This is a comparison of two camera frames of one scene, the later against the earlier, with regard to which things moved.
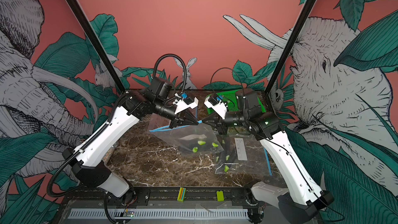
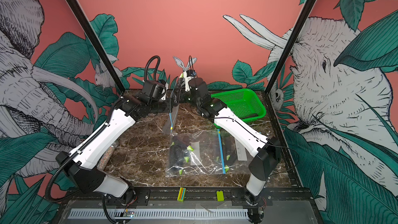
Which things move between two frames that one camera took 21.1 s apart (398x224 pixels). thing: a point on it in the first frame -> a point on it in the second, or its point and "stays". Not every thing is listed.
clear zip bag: (196, 139) -> (194, 153)
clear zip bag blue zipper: (244, 154) stays
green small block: (220, 196) stays
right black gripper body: (234, 120) -> (190, 98)
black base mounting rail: (189, 196) stays
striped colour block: (181, 194) stays
